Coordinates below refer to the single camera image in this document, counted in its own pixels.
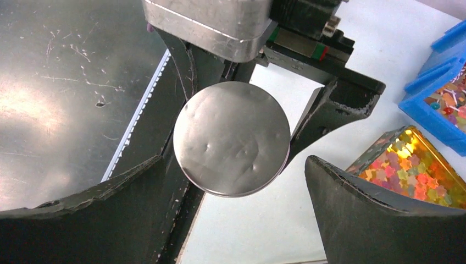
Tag white jar lid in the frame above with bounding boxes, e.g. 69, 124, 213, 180
173, 81, 291, 197

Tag blue plastic candy bin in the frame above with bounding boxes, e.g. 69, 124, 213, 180
398, 21, 465, 156

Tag gold tin orange gummies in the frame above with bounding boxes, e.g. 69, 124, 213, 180
346, 126, 465, 209

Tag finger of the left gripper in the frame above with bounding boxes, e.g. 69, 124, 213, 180
285, 79, 386, 166
156, 29, 225, 100

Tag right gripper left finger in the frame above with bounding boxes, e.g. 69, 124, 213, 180
1, 156, 170, 263

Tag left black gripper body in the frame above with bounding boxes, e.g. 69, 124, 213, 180
229, 0, 387, 96

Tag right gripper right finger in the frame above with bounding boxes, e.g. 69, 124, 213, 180
305, 156, 465, 263

